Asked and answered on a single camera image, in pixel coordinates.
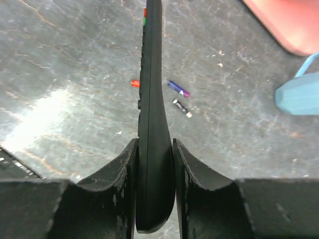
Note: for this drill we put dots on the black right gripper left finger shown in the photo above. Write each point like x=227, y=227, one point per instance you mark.
x=101, y=206

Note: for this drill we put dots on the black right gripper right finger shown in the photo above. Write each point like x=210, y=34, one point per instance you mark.
x=212, y=206

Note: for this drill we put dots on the black remote control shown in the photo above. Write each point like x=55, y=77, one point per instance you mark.
x=156, y=179

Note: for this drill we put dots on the black white-tipped battery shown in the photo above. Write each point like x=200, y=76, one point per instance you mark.
x=182, y=108

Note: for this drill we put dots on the blue purple battery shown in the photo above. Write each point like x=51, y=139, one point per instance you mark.
x=178, y=89

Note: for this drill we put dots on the light blue mug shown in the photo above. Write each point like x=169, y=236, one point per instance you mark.
x=300, y=95

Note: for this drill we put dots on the pink three-tier shelf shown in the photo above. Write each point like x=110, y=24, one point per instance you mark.
x=293, y=23

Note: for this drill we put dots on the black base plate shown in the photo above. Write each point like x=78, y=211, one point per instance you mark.
x=11, y=167

